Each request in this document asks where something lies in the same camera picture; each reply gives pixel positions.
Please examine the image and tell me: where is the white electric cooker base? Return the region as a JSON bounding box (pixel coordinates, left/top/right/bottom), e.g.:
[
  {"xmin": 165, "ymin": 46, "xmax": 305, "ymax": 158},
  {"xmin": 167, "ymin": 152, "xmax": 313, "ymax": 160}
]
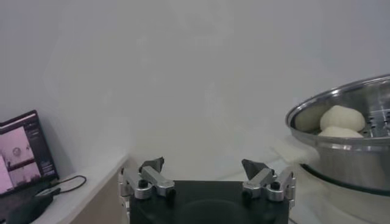
[{"xmin": 272, "ymin": 136, "xmax": 390, "ymax": 224}]

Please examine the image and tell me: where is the black computer mouse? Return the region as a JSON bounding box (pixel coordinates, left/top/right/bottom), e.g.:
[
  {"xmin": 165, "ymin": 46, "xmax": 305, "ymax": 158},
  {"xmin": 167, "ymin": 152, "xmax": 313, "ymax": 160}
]
[{"xmin": 0, "ymin": 194, "xmax": 54, "ymax": 224}]

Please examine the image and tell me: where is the white steamed baozi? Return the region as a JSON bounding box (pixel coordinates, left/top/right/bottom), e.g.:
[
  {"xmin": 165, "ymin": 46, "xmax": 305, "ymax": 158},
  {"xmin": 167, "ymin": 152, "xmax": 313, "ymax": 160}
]
[
  {"xmin": 317, "ymin": 126, "xmax": 365, "ymax": 138},
  {"xmin": 319, "ymin": 105, "xmax": 366, "ymax": 132}
]

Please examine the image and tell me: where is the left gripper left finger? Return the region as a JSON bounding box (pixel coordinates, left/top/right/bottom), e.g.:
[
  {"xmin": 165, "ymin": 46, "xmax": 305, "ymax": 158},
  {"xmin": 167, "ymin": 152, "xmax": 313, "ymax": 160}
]
[{"xmin": 120, "ymin": 156, "xmax": 177, "ymax": 201}]

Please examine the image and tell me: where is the black open laptop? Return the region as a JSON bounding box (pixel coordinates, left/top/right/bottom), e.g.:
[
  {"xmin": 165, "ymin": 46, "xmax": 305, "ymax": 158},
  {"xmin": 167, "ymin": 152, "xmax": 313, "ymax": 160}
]
[{"xmin": 0, "ymin": 110, "xmax": 60, "ymax": 197}]

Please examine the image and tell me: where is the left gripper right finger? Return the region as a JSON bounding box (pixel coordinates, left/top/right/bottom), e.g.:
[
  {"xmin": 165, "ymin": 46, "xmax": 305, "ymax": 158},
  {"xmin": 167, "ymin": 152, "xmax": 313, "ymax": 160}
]
[{"xmin": 241, "ymin": 158, "xmax": 296, "ymax": 203}]

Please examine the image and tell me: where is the small grey usb adapter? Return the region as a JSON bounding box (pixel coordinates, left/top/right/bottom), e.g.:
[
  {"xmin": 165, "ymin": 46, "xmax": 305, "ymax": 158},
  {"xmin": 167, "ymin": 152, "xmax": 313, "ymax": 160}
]
[{"xmin": 35, "ymin": 186, "xmax": 62, "ymax": 198}]

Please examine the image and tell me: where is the stainless steel steamer basket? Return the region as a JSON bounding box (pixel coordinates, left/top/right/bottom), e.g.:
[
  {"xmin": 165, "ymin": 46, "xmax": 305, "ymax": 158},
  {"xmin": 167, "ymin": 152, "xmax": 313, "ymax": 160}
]
[{"xmin": 285, "ymin": 74, "xmax": 390, "ymax": 195}]

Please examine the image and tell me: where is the thin black looped cable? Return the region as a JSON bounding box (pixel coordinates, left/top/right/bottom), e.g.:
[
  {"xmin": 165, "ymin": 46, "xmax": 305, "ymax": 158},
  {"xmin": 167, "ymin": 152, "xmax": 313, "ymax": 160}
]
[{"xmin": 50, "ymin": 175, "xmax": 88, "ymax": 194}]

